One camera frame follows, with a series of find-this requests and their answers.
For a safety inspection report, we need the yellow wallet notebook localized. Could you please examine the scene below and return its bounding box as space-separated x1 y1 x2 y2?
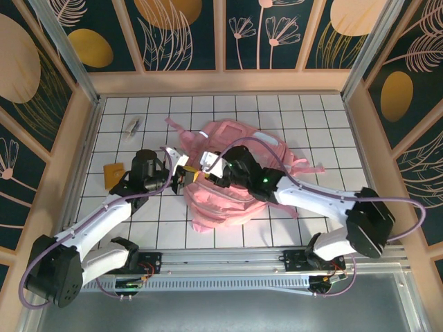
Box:
102 162 126 190

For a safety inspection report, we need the pink backpack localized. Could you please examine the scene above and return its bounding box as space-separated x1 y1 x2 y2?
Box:
164 117 326 236

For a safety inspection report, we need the small clear stationery packet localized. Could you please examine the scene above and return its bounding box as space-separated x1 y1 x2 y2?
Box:
123 116 145 142

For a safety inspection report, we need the grey metal base sheet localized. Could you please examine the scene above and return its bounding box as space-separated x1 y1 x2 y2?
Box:
17 273 426 332

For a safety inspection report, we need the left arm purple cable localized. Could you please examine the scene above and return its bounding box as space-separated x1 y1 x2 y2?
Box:
19 147 174 309

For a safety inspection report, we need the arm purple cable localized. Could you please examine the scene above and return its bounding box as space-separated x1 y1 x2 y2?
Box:
204 137 426 298
19 147 174 309

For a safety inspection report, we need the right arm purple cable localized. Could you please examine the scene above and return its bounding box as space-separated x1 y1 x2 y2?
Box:
204 137 426 298

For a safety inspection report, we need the aluminium table side rail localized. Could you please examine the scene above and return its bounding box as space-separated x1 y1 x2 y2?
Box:
64 96 104 222
342 96 394 246

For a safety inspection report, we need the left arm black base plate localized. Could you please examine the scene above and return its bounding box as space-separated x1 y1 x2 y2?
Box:
99 251 163 276

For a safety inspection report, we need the aluminium mounting rail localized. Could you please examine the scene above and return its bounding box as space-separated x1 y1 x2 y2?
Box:
34 247 409 277

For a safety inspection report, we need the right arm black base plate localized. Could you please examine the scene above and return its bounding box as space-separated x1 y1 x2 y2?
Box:
282 249 347 274

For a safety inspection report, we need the perforated metal cable tray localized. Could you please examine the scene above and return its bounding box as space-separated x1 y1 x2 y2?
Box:
48 278 312 295

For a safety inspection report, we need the aluminium corner post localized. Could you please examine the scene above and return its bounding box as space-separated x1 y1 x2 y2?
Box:
28 0 102 107
340 0 405 101

